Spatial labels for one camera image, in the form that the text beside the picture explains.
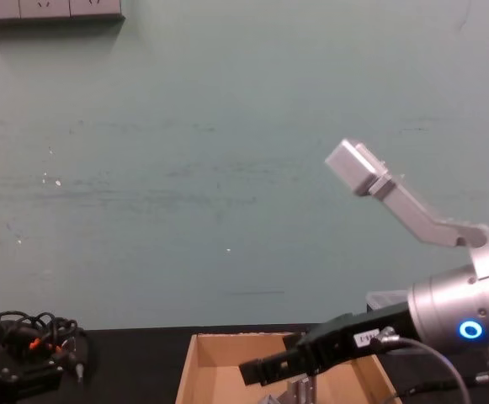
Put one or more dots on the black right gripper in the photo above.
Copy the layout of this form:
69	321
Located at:
353	336

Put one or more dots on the small steel metal piece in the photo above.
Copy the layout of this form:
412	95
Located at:
303	391

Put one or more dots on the shallow brown cardboard tray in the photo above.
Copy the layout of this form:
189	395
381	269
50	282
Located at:
210	370

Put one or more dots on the clear plastic case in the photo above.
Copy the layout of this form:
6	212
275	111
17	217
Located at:
385	299

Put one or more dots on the black table cloth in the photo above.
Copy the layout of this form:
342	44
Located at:
143	362

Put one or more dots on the right robot arm with camera bracket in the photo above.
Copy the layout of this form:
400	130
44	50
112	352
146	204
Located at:
446	311

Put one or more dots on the grey wall socket panel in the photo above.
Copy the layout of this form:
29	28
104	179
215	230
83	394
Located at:
46	10

